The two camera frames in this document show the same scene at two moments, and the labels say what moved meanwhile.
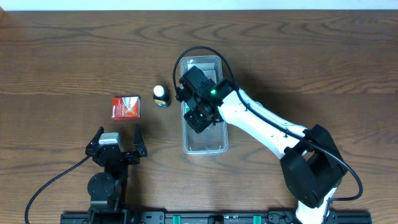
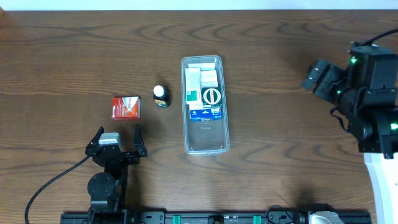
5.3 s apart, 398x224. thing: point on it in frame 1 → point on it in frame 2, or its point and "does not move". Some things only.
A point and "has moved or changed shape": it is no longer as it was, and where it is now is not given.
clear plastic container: [213, 140] does not move
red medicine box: [126, 107] does not move
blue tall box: [209, 68] has moved or changed shape
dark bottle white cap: [161, 96] does not move
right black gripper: [198, 118] → [325, 82]
